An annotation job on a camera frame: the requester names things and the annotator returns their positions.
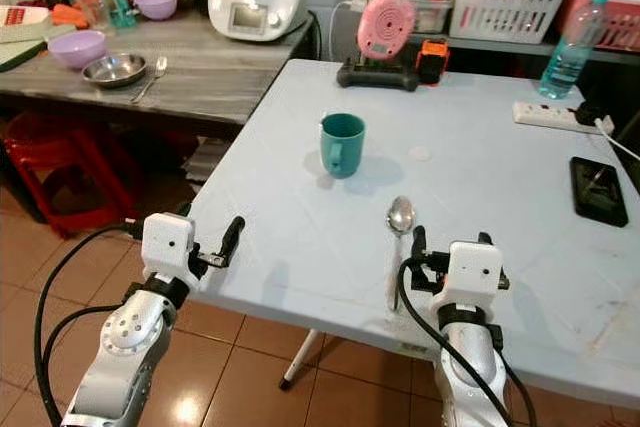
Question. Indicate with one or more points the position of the steel spoon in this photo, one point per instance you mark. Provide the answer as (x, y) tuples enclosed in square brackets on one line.
[(401, 215)]

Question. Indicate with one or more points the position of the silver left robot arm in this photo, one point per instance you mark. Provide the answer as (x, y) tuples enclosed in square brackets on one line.
[(125, 339)]

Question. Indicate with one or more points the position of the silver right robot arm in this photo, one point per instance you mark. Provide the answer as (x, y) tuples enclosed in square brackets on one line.
[(475, 377)]

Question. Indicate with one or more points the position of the white folding table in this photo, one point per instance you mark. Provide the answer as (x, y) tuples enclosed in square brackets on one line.
[(510, 277)]

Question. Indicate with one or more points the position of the teal mug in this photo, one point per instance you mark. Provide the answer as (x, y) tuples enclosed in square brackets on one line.
[(345, 147)]

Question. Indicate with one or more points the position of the black phone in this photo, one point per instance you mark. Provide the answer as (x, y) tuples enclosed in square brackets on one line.
[(600, 192)]

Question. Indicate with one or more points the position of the red plastic stool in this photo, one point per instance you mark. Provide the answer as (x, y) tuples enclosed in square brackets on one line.
[(65, 162)]

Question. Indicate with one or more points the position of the white power strip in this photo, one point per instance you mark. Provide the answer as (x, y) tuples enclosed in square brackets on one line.
[(550, 115)]

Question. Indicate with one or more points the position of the grey wooden counter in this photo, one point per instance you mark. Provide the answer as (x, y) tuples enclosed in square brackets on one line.
[(230, 72)]

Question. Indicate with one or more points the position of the steel bowl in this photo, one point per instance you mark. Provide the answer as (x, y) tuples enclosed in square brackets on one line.
[(115, 71)]

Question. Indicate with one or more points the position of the black device stand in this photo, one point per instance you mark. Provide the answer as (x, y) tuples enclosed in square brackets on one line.
[(375, 77)]

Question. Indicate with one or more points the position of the orange and black device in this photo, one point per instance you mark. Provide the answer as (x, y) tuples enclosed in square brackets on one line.
[(433, 62)]

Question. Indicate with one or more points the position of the large purple bowl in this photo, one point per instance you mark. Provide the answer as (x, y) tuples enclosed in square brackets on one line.
[(78, 49)]

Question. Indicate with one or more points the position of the clear blue water bottle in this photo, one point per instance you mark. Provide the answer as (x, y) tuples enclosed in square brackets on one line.
[(570, 57)]

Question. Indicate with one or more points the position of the small purple bowl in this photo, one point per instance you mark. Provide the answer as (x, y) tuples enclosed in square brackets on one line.
[(156, 6)]

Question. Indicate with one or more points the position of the pink round device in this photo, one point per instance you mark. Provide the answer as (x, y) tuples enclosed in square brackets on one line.
[(387, 27)]

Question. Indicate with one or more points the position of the green cutting board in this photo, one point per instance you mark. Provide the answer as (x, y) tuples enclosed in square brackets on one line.
[(25, 55)]

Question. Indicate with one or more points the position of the clear plastic box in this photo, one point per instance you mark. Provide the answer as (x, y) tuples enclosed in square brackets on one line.
[(435, 15)]

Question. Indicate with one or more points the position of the pink plastic basket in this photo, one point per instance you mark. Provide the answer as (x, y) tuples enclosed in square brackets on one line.
[(622, 32)]

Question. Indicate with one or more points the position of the white slicer with red blade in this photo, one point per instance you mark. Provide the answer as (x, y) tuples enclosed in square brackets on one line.
[(22, 19)]

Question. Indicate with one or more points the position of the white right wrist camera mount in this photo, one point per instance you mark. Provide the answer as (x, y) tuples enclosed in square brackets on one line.
[(475, 269)]

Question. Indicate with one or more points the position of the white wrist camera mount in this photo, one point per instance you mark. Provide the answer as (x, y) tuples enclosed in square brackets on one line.
[(168, 242), (475, 269)]

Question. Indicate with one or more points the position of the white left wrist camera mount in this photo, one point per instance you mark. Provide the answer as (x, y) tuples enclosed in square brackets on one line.
[(168, 242)]

